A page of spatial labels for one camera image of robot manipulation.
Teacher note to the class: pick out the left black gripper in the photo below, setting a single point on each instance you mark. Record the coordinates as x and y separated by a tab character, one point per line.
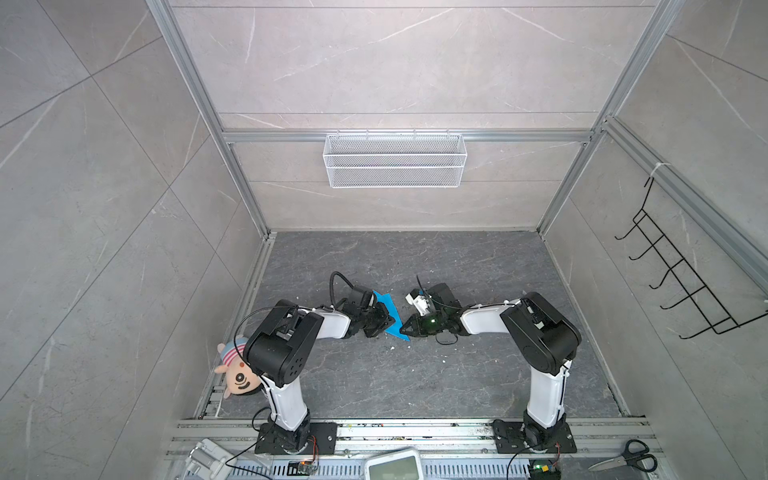
386	320

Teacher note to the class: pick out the white display device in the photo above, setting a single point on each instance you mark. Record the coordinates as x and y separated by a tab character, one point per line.
405	464

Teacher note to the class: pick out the white wire mesh basket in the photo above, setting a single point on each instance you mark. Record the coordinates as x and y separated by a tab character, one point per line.
415	160

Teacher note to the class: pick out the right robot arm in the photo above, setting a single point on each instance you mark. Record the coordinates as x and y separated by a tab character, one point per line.
546	339

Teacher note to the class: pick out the white clamp device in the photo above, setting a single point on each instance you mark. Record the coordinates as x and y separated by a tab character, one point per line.
208	461

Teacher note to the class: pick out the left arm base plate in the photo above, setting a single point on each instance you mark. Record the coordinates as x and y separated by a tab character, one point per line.
312	437

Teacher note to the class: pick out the black handled scissors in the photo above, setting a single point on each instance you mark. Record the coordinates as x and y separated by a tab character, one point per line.
636	454

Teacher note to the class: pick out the black wire hook rack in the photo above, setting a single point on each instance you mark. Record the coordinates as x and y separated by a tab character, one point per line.
710	309

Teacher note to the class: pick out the small green circuit board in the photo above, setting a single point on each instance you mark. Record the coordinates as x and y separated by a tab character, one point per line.
544	470

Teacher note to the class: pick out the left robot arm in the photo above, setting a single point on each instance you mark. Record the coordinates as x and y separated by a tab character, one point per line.
280	347

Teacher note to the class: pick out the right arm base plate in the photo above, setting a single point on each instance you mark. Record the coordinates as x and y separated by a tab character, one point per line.
511	437

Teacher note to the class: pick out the blue square paper sheet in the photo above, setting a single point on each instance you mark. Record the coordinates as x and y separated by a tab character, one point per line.
394	328

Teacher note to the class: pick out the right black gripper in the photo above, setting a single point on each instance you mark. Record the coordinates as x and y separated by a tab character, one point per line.
416	322

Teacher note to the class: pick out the small orange circuit board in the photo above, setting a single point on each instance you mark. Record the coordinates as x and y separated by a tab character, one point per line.
302	468

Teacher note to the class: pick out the plush doll toy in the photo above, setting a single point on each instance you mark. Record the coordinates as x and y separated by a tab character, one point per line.
238	376

